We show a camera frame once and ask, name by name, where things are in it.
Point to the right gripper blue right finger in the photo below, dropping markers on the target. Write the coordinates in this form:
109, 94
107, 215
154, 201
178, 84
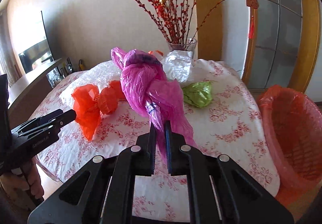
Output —
219, 190

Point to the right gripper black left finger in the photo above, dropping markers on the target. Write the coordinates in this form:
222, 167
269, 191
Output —
102, 191

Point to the orange bag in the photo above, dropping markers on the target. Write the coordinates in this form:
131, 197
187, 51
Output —
90, 103
156, 52

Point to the lime green plastic bag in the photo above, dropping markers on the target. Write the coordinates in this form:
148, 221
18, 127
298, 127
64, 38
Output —
198, 94

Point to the bubble wrap sheet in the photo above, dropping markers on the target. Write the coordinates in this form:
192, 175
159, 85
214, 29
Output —
100, 76

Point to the magenta plastic bag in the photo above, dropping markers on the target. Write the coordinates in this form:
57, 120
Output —
151, 94

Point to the clear plastic bag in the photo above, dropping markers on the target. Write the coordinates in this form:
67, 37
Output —
177, 65

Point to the red-lined trash basket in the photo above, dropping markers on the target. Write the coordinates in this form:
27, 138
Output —
292, 129

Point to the person's left hand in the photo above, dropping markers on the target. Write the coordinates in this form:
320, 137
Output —
31, 182

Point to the floral pink white tablecloth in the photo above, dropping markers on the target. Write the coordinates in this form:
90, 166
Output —
231, 124

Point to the flat screen television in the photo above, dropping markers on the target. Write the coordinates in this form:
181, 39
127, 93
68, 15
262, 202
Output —
29, 39

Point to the glass vase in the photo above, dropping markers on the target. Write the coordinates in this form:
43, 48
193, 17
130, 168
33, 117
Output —
189, 46

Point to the frosted glass sliding door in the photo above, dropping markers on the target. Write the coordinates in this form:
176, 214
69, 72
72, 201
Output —
278, 40

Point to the wooden door frame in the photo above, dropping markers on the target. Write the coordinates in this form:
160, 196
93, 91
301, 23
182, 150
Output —
228, 33

